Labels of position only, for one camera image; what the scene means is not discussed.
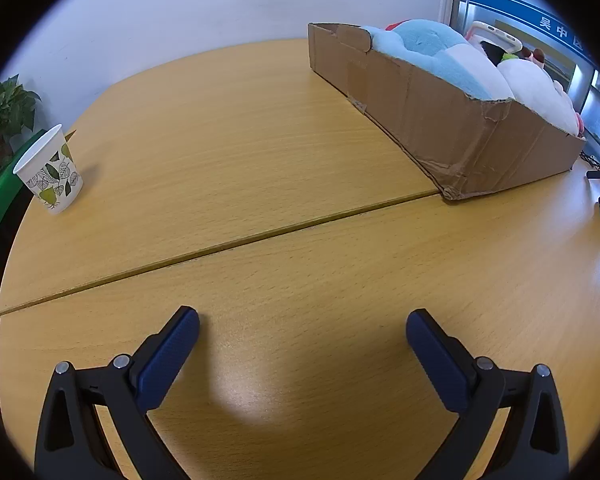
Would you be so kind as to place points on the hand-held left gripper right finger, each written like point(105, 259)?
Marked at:
point(437, 360)

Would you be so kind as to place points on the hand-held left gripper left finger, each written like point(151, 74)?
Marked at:
point(167, 355)

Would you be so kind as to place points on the white panda plush toy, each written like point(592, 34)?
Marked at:
point(535, 90)

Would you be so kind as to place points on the white phone case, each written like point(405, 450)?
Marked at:
point(497, 35)

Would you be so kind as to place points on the brown cardboard box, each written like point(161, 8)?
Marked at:
point(430, 110)

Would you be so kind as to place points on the light blue plush toy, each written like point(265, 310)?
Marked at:
point(430, 45)

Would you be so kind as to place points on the small brown plush toy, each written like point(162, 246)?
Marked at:
point(534, 57)

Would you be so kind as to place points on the blue sign band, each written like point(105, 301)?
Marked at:
point(535, 17)

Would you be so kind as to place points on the leaf print paper cup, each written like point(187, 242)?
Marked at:
point(47, 175)

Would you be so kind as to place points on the green potted plant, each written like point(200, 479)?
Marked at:
point(7, 105)

